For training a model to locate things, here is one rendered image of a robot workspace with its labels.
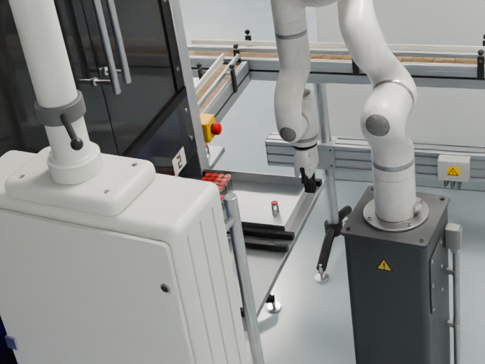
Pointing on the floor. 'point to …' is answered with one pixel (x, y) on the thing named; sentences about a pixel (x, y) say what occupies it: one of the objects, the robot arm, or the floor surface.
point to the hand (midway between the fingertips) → (309, 185)
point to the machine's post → (196, 162)
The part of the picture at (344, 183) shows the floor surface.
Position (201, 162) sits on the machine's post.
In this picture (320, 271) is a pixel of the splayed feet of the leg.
